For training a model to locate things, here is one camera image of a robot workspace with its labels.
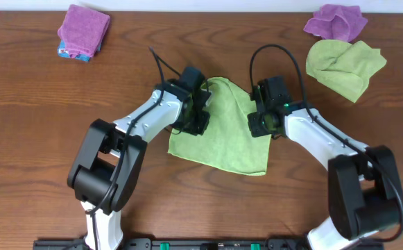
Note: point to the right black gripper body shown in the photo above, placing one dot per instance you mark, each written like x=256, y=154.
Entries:
x=259, y=125

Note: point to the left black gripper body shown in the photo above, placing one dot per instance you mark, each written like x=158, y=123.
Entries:
x=195, y=121

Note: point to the light green cloth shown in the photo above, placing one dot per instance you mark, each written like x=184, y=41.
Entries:
x=227, y=143

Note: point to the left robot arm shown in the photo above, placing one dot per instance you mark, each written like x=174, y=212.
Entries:
x=106, y=169

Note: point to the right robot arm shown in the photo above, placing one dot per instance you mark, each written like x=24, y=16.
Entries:
x=365, y=194

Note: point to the olive green crumpled cloth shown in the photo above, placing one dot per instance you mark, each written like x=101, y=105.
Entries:
x=344, y=67

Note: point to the crumpled purple cloth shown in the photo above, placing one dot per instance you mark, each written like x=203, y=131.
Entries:
x=336, y=22

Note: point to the folded purple cloth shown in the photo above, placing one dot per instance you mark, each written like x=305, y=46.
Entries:
x=83, y=30

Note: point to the folded blue cloth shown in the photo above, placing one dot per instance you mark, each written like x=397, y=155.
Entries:
x=79, y=56

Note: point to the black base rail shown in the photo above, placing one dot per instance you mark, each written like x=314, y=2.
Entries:
x=147, y=244

